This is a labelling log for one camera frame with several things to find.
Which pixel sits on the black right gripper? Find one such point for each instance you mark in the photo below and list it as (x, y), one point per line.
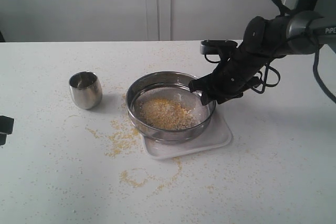
(234, 75)

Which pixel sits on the round stainless steel sieve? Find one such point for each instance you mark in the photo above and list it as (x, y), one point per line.
(172, 86)

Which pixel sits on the stainless steel cup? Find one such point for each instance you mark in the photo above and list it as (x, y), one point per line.
(85, 90)

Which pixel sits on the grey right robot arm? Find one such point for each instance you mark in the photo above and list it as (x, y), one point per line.
(301, 34)

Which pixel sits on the white plastic tray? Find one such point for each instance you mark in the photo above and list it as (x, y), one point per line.
(217, 135)

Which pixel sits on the yellow and white grain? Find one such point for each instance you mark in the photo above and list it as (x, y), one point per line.
(168, 115)

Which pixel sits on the white cabinet doors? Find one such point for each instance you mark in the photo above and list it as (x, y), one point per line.
(130, 20)

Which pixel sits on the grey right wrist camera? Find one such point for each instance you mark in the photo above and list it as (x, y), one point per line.
(216, 47)

